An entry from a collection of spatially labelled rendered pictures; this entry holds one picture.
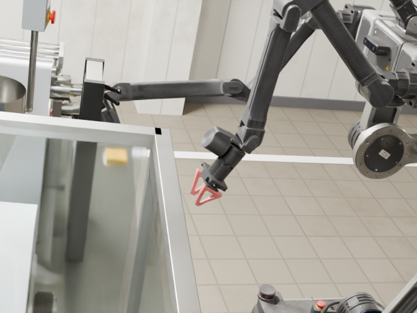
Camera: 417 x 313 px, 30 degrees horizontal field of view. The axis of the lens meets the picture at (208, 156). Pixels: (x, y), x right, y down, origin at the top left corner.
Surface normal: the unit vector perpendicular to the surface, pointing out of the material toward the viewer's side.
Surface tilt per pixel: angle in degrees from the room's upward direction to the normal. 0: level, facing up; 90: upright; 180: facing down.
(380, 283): 0
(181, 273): 0
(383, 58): 90
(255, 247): 0
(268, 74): 90
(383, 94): 90
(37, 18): 90
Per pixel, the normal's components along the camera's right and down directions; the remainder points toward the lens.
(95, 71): 0.18, -0.87
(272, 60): 0.19, 0.49
